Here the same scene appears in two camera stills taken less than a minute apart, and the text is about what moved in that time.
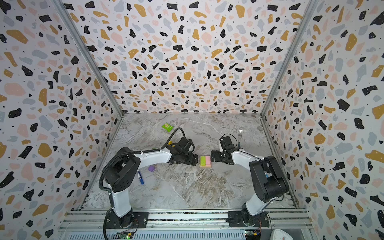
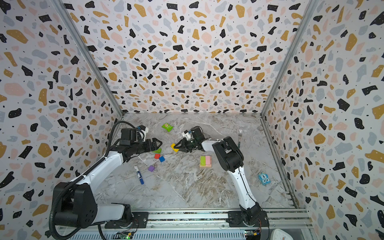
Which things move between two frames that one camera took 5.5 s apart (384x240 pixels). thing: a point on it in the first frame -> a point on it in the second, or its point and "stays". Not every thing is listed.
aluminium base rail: [91, 225] stays
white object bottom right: [278, 234] stays
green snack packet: [168, 127] stays
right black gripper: [219, 156] -> [187, 144]
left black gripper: [195, 159] -> [154, 147]
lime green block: [203, 160] stays
